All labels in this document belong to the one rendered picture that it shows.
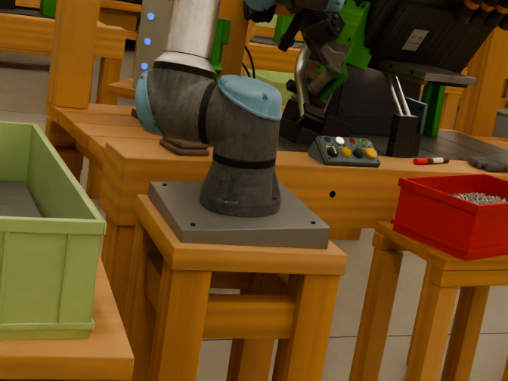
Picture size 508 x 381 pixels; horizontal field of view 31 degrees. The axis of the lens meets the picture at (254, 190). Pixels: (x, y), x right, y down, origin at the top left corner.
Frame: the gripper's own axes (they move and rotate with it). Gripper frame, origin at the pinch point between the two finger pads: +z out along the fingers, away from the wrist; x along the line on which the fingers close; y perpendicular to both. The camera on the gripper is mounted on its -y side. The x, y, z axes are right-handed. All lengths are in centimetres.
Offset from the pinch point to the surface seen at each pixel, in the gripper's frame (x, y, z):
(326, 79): 1.4, -4.6, 1.9
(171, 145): -44, -19, -17
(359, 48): 11.4, 2.7, 1.6
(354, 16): 15.2, 4.4, -5.2
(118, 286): -68, -34, -2
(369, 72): 26.6, -6.8, 15.7
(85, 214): -104, 13, -38
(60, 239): -112, 15, -40
